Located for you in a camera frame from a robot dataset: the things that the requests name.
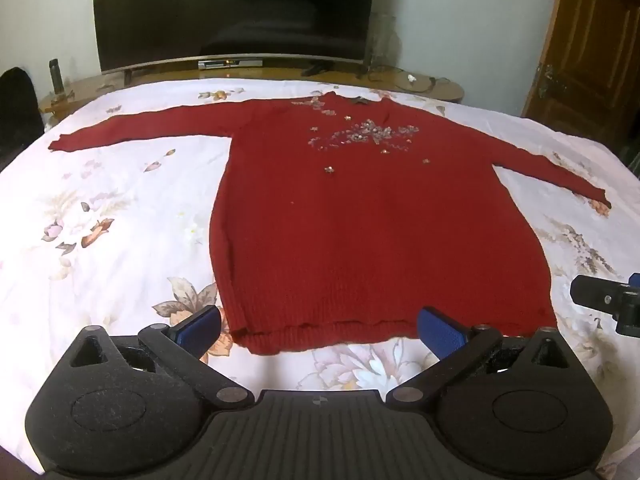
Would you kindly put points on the clear glass dish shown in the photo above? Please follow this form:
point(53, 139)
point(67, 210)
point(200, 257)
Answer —
point(407, 84)

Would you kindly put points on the black flat screen television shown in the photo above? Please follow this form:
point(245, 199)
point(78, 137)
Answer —
point(235, 10)

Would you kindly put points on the brown wooden door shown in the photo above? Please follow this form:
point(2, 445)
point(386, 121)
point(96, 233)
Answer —
point(590, 35)

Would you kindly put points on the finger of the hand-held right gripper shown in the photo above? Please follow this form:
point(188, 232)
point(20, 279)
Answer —
point(597, 292)

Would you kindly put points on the black remote control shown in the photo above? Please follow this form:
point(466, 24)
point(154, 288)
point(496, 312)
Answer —
point(317, 69)

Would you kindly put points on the dark bottle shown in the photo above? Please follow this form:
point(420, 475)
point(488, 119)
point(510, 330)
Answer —
point(55, 76)

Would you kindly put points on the wooden television stand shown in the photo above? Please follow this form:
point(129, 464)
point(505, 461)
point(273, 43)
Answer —
point(280, 74)

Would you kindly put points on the clear glass vase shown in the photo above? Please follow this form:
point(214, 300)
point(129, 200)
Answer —
point(381, 42)

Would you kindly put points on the black chair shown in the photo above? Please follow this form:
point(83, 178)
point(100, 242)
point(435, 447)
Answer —
point(20, 110)

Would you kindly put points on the white floral bed sheet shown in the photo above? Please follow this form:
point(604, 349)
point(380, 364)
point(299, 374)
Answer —
point(100, 260)

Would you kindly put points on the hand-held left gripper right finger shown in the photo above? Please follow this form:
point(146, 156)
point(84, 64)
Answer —
point(441, 336)

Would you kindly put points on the silver set-top box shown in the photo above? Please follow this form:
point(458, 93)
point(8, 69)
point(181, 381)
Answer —
point(230, 64)

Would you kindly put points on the red knit sweater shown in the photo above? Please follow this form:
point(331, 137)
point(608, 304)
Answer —
point(350, 240)

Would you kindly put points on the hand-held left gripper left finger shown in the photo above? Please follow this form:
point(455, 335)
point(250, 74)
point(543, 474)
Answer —
point(201, 327)

